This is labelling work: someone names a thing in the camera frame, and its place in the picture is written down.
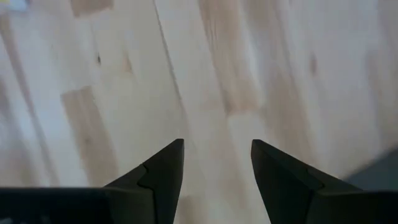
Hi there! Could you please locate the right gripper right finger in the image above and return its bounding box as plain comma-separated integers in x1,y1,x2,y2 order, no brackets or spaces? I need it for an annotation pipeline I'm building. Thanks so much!
251,139,398,224

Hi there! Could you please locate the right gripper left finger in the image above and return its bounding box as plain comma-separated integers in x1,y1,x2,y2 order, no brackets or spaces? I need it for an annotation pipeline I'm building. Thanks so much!
0,138,185,224

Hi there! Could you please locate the blue toothbrush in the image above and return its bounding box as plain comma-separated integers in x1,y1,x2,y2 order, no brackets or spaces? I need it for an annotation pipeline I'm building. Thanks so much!
0,0,30,12

